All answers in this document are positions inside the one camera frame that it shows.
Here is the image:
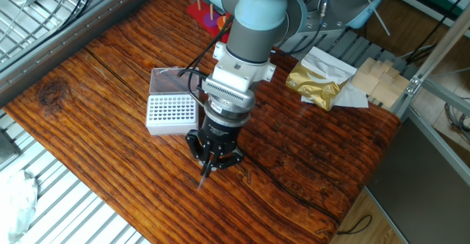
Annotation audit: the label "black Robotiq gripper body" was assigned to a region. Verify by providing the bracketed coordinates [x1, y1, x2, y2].
[197, 114, 242, 156]

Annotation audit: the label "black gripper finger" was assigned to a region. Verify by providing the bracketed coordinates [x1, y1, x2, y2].
[211, 148, 245, 170]
[185, 129, 214, 177]

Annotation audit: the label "white pipette tip holder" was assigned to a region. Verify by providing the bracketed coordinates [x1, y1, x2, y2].
[145, 94, 200, 137]

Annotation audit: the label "clear plastic holder lid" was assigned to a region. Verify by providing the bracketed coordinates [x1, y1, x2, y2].
[148, 66, 201, 96]

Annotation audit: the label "gold foil bag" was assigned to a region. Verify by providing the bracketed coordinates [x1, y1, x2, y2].
[285, 62, 350, 112]

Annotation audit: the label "wooden block stack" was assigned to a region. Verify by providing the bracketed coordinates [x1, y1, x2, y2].
[350, 56, 412, 110]

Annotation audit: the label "dark grey metal plate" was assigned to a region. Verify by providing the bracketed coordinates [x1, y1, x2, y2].
[0, 128, 21, 166]

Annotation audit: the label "white crumpled cloth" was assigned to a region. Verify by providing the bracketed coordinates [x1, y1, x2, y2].
[0, 169, 39, 244]

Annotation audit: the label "grey floor panel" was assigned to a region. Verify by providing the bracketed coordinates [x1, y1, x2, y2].
[366, 118, 470, 244]

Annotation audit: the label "orange toy ring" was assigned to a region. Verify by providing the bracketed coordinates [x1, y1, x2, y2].
[216, 15, 231, 32]

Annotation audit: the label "purple toy ring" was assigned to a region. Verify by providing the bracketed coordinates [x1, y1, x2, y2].
[203, 12, 222, 29]

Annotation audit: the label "red ring stacking toy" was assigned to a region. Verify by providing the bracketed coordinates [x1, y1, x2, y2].
[186, 0, 233, 43]

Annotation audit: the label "thin black floor cord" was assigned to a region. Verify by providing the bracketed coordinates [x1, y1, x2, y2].
[336, 214, 373, 236]

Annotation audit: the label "grey metal rail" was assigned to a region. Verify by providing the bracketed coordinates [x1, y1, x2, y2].
[0, 0, 170, 107]

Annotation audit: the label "black looped cables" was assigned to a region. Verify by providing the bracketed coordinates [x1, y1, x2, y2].
[0, 0, 95, 67]

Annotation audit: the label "grey floor cables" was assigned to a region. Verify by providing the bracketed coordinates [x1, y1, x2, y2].
[444, 102, 470, 143]

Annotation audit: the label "aluminium frame post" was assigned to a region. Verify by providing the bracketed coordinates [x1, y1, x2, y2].
[391, 4, 470, 186]

